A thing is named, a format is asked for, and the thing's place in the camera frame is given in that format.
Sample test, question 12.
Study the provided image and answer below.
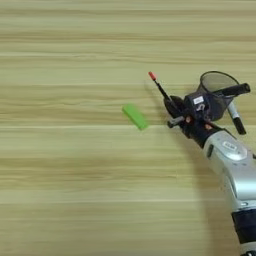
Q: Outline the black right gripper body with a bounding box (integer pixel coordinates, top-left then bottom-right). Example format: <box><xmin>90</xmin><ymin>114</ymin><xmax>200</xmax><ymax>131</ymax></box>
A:
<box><xmin>167</xmin><ymin>113</ymin><xmax>224</xmax><ymax>150</ymax></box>

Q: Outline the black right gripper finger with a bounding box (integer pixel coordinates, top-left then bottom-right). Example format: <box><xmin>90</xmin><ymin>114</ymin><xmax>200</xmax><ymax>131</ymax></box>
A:
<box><xmin>163</xmin><ymin>99</ymin><xmax>183</xmax><ymax>120</ymax></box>
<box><xmin>169</xmin><ymin>95</ymin><xmax>186</xmax><ymax>116</ymax></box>

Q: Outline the red and black pen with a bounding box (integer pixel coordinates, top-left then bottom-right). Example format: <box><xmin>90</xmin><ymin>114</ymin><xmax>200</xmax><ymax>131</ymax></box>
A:
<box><xmin>148</xmin><ymin>71</ymin><xmax>173</xmax><ymax>103</ymax></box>

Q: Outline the green rectangular block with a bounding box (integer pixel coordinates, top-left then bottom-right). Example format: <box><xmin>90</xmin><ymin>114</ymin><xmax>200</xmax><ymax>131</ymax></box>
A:
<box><xmin>121</xmin><ymin>103</ymin><xmax>150</xmax><ymax>131</ymax></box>

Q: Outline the black box with white label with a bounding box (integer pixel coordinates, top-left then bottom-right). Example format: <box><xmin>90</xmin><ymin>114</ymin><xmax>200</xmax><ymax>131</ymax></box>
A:
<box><xmin>183</xmin><ymin>91</ymin><xmax>210</xmax><ymax>122</ymax></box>

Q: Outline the black mesh pen cup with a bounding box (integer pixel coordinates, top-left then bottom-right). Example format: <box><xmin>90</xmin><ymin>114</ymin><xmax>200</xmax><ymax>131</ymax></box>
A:
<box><xmin>196</xmin><ymin>70</ymin><xmax>242</xmax><ymax>122</ymax></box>

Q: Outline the grey marker with black cap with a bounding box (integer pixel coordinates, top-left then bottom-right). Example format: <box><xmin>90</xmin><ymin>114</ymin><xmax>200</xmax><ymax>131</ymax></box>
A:
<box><xmin>227</xmin><ymin>101</ymin><xmax>248</xmax><ymax>136</ymax></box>

